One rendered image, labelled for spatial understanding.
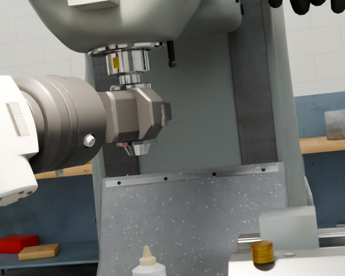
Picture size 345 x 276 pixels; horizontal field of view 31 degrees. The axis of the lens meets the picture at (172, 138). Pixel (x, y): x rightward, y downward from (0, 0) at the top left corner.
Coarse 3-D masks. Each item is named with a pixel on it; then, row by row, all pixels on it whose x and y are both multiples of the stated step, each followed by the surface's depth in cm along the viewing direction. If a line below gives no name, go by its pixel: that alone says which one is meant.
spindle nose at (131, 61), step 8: (112, 56) 68; (120, 56) 67; (128, 56) 67; (136, 56) 68; (144, 56) 68; (112, 64) 68; (120, 64) 68; (128, 64) 67; (136, 64) 68; (144, 64) 68; (112, 72) 68; (120, 72) 68; (128, 72) 68; (144, 72) 71
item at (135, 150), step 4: (144, 144) 69; (148, 144) 69; (124, 148) 70; (128, 148) 69; (132, 148) 69; (136, 148) 69; (140, 148) 69; (144, 148) 69; (148, 148) 70; (128, 152) 70; (132, 152) 69; (136, 152) 69; (140, 152) 69; (144, 152) 69
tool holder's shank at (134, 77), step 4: (132, 72) 68; (136, 72) 69; (140, 72) 69; (116, 76) 69; (120, 76) 69; (124, 76) 69; (128, 76) 69; (132, 76) 69; (136, 76) 69; (120, 80) 69; (124, 80) 69; (128, 80) 69; (132, 80) 69; (136, 80) 69
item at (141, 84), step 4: (120, 84) 68; (124, 84) 68; (128, 84) 68; (132, 84) 68; (136, 84) 68; (140, 84) 68; (144, 84) 68; (148, 84) 69; (112, 88) 69; (116, 88) 68; (120, 88) 68; (124, 88) 68; (128, 88) 68
